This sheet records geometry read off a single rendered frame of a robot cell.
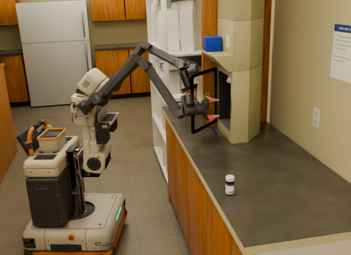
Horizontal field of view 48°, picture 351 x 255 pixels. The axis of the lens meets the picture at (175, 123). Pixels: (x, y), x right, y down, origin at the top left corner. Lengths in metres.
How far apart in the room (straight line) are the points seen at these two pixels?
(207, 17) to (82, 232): 1.74
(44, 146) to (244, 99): 1.45
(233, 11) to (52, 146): 1.56
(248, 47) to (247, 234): 1.19
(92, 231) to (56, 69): 4.69
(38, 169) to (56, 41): 4.57
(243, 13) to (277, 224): 1.24
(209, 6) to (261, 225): 1.55
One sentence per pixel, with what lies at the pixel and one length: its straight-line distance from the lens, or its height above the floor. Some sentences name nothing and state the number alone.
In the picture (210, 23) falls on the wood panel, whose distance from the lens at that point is 2.73.
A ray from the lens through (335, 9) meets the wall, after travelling 2.25.
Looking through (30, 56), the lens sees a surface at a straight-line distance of 7.29.
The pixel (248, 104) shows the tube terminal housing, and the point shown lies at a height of 1.19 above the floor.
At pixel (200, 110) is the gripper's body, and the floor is 1.22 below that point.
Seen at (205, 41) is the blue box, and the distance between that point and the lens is 2.58.
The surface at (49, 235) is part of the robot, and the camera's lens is 3.06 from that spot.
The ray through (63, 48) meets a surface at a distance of 7.21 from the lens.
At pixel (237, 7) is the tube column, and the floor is 1.79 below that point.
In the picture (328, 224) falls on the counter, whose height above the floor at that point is 0.94.
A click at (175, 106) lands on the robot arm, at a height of 1.24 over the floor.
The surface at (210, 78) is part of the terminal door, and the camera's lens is 2.65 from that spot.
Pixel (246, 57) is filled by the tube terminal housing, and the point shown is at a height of 1.49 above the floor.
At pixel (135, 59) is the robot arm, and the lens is 2.47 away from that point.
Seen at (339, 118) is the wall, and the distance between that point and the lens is 2.24.
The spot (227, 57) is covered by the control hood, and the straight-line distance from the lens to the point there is 2.40.
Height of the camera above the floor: 1.87
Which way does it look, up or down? 18 degrees down
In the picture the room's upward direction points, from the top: 2 degrees counter-clockwise
